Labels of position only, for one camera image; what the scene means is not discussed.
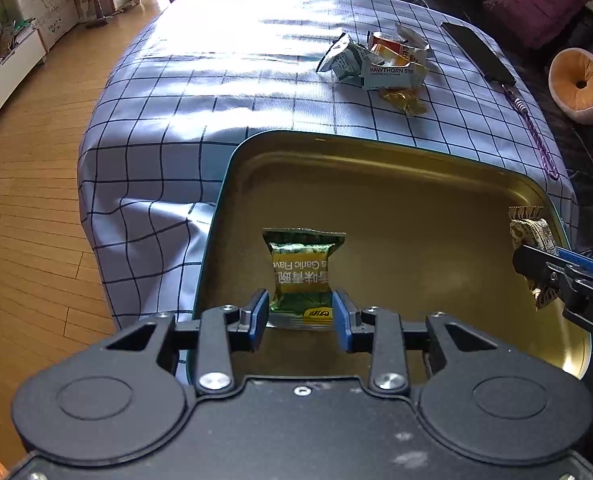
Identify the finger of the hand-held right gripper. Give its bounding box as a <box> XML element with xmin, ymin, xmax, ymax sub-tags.
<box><xmin>513</xmin><ymin>242</ymin><xmax>580</xmax><ymax>311</ymax></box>
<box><xmin>554</xmin><ymin>246</ymin><xmax>593</xmax><ymax>281</ymax></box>

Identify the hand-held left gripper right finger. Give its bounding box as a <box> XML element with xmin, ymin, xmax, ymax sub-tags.
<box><xmin>331</xmin><ymin>290</ymin><xmax>501</xmax><ymax>395</ymax></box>

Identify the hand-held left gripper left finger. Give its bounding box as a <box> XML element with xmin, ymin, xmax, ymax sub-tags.
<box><xmin>96</xmin><ymin>288</ymin><xmax>270</xmax><ymax>395</ymax></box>

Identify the beige patterned snack packet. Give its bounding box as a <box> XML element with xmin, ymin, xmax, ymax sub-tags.
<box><xmin>507</xmin><ymin>205</ymin><xmax>560</xmax><ymax>311</ymax></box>

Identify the green pea snack packet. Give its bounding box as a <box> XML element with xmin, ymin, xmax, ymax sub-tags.
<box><xmin>261</xmin><ymin>227</ymin><xmax>347</xmax><ymax>332</ymax></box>

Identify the gold metal tray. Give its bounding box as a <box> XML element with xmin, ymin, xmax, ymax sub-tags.
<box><xmin>186</xmin><ymin>130</ymin><xmax>593</xmax><ymax>401</ymax></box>

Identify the gold foil snack packet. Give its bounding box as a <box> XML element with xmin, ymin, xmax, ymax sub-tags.
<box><xmin>379</xmin><ymin>86</ymin><xmax>427</xmax><ymax>117</ymax></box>

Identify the white snack packet red picture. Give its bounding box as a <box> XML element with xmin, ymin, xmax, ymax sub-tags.
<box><xmin>361</xmin><ymin>57</ymin><xmax>430</xmax><ymax>90</ymax></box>

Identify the white and green snack packet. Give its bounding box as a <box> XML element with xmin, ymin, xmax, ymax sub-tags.
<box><xmin>317</xmin><ymin>34</ymin><xmax>372</xmax><ymax>86</ymax></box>

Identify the white and orange snack packet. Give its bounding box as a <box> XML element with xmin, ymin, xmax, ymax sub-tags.
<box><xmin>367</xmin><ymin>31</ymin><xmax>412</xmax><ymax>61</ymax></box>

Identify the round orange and white cushion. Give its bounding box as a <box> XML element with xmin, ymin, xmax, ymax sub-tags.
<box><xmin>548</xmin><ymin>47</ymin><xmax>593</xmax><ymax>126</ymax></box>

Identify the checked tablecloth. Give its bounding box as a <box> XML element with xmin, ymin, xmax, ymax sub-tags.
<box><xmin>76</xmin><ymin>0</ymin><xmax>580</xmax><ymax>331</ymax></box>

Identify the black smartphone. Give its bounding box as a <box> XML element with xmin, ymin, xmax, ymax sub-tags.
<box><xmin>441</xmin><ymin>21</ymin><xmax>517</xmax><ymax>86</ymax></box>

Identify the purple cushion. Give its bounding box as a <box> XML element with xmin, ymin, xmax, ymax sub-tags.
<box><xmin>483</xmin><ymin>0</ymin><xmax>591</xmax><ymax>51</ymax></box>

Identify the white low cabinet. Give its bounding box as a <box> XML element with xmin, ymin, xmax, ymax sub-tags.
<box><xmin>0</xmin><ymin>27</ymin><xmax>47</xmax><ymax>146</ymax></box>

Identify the white cartoon print cupboard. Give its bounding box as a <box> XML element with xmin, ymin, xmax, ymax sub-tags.
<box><xmin>6</xmin><ymin>0</ymin><xmax>84</xmax><ymax>51</ymax></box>

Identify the purple beaded phone strap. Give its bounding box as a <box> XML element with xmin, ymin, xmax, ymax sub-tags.
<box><xmin>497</xmin><ymin>82</ymin><xmax>560</xmax><ymax>181</ymax></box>

